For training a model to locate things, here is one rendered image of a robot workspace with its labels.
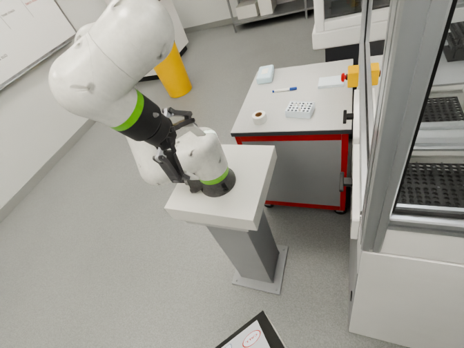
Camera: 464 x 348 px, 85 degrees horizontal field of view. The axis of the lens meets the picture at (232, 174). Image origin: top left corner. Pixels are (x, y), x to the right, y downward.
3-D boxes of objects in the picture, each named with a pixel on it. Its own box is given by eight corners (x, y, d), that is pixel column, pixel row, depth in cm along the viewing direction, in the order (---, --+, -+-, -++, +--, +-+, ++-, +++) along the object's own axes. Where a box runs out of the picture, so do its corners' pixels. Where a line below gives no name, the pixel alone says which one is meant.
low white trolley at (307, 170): (259, 211, 188) (230, 132, 134) (275, 151, 224) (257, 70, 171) (346, 220, 165) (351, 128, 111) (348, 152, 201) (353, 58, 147)
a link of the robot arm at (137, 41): (148, 59, 72) (114, 23, 66) (177, 30, 70) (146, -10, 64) (140, 89, 41) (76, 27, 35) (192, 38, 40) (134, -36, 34)
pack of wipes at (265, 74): (272, 82, 155) (271, 76, 152) (257, 85, 159) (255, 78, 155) (275, 70, 164) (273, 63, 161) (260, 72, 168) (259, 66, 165)
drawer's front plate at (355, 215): (350, 239, 74) (352, 219, 66) (351, 166, 91) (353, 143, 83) (357, 240, 74) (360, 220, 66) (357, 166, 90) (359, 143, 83)
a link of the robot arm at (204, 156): (188, 170, 102) (168, 134, 89) (224, 155, 103) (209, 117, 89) (195, 193, 93) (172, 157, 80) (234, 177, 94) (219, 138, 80)
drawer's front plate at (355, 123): (351, 160, 93) (353, 137, 85) (353, 111, 110) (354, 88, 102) (357, 160, 92) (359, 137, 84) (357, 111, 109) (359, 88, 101)
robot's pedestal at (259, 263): (232, 284, 159) (179, 219, 105) (244, 239, 176) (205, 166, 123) (279, 295, 146) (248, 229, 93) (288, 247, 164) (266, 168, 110)
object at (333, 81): (317, 88, 138) (317, 85, 136) (319, 80, 143) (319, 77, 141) (343, 86, 132) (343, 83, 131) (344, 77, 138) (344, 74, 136)
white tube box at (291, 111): (285, 117, 130) (284, 110, 127) (291, 107, 134) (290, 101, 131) (310, 119, 123) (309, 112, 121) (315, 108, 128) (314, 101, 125)
